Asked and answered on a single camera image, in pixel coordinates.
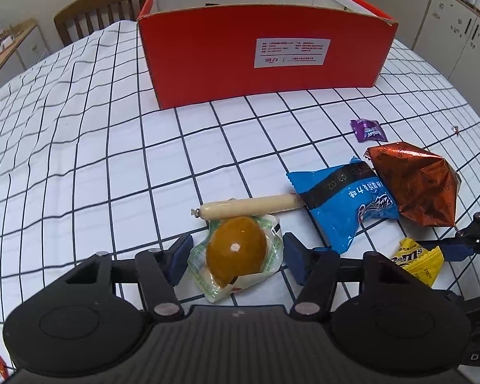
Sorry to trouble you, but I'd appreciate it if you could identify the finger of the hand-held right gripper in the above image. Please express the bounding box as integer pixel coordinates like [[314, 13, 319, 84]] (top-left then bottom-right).
[[418, 210, 480, 261]]

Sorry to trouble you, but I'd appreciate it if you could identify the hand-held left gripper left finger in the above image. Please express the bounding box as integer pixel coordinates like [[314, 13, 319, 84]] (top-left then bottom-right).
[[44, 234, 193, 321]]

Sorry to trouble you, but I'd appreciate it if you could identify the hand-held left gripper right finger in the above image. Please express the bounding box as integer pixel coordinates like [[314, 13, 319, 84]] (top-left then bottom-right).
[[283, 232, 460, 321]]

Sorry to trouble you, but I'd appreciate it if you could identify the yellow candy packet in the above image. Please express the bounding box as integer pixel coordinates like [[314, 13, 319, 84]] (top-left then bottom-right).
[[390, 237, 444, 289]]

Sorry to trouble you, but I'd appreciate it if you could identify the vacuum packed braised egg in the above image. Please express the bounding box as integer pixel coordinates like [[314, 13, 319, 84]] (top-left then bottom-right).
[[187, 213, 285, 304]]

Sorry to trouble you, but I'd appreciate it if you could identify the blue snack packet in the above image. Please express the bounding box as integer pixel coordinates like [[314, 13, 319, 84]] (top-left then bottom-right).
[[286, 158, 401, 254]]

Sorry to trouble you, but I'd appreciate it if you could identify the sausage stick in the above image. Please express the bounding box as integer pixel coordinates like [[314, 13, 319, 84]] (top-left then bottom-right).
[[191, 193, 307, 220]]

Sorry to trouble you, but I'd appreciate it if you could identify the brown cookie packet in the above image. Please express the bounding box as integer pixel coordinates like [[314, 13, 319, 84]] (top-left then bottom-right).
[[363, 142, 462, 228]]

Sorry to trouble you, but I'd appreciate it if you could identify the purple candy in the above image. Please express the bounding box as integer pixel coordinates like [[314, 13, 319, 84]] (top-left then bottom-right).
[[350, 118, 388, 144]]

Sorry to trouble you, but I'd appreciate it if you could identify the red cardboard box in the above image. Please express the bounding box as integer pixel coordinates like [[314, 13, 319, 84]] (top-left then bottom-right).
[[137, 0, 398, 110]]

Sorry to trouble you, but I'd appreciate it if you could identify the black checked white tablecloth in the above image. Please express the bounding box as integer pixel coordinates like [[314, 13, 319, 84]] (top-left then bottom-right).
[[0, 20, 480, 384]]

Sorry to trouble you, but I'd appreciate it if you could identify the white cabinet with stickers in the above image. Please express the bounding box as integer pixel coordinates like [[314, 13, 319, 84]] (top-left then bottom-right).
[[414, 0, 480, 123]]

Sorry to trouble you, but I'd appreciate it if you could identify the white low cabinet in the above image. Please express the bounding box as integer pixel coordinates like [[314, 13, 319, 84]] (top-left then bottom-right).
[[344, 0, 441, 44]]

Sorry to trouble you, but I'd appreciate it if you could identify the wooden top side cabinet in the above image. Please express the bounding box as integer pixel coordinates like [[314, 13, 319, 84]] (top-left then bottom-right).
[[0, 18, 51, 94]]

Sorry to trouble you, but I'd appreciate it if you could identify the wooden chair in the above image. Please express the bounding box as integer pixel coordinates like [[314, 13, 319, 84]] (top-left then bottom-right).
[[54, 0, 148, 46]]

